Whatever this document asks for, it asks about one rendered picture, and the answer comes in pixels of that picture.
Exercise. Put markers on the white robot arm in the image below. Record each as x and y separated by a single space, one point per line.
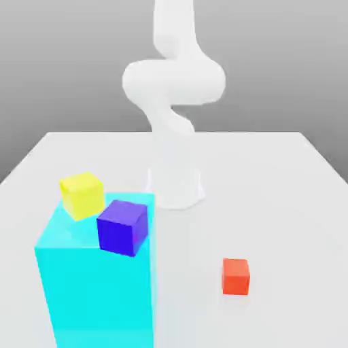
174 81

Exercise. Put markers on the small blue cube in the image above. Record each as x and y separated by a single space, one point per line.
117 233

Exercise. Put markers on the small yellow cube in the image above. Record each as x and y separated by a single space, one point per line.
81 195

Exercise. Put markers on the small orange cube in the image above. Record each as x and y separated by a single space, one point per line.
235 278

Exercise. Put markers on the large cyan box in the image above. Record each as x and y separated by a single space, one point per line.
98 293

